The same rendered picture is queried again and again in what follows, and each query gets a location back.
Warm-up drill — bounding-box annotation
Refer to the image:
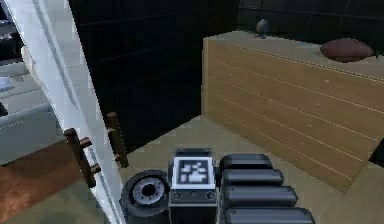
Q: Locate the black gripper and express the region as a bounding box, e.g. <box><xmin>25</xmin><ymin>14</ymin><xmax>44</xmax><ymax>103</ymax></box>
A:
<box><xmin>119</xmin><ymin>169</ymin><xmax>172</xmax><ymax>224</ymax></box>

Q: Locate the white room door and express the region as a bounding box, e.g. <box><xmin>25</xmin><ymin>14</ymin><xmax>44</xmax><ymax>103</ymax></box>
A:
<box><xmin>3</xmin><ymin>0</ymin><xmax>128</xmax><ymax>224</ymax></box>

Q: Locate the light wooden chest of drawers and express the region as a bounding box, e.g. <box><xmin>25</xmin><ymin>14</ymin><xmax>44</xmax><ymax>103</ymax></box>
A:
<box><xmin>201</xmin><ymin>30</ymin><xmax>384</xmax><ymax>195</ymax></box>

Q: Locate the brown american football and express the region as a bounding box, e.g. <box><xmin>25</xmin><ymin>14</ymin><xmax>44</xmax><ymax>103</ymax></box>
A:
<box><xmin>319</xmin><ymin>38</ymin><xmax>376</xmax><ymax>63</ymax></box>

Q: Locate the brown door handle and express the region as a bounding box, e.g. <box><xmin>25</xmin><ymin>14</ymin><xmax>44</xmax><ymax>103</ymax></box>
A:
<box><xmin>63</xmin><ymin>127</ymin><xmax>102</xmax><ymax>189</ymax></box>
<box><xmin>105</xmin><ymin>111</ymin><xmax>130</xmax><ymax>169</ymax></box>

